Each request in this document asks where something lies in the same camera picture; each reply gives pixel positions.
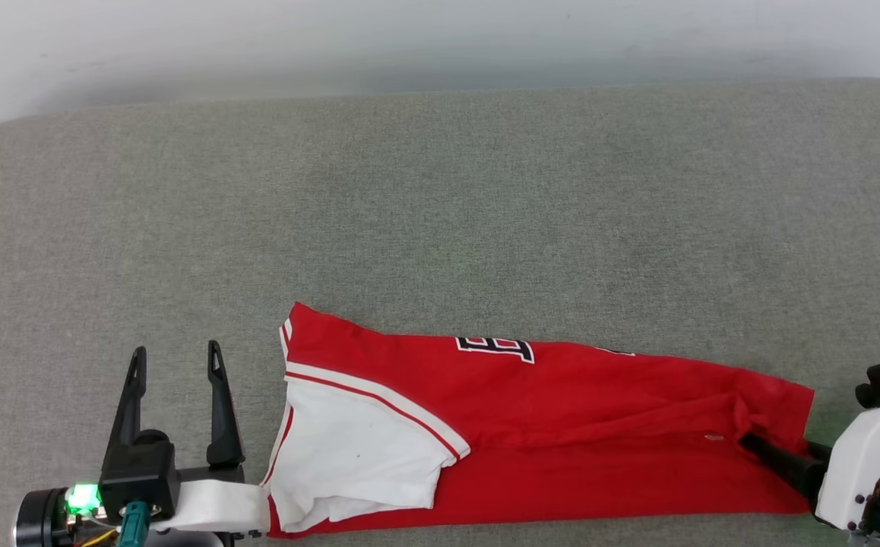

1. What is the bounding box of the red and white jersey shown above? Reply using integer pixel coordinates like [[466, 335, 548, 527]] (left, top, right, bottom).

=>
[[261, 302, 816, 540]]

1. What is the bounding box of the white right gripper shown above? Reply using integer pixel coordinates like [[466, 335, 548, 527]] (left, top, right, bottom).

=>
[[739, 402, 880, 532]]

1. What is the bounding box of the teal cable connector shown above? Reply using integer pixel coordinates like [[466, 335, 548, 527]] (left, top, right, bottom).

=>
[[120, 501, 151, 547]]

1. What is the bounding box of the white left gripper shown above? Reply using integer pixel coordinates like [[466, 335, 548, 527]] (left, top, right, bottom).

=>
[[108, 340, 271, 544]]

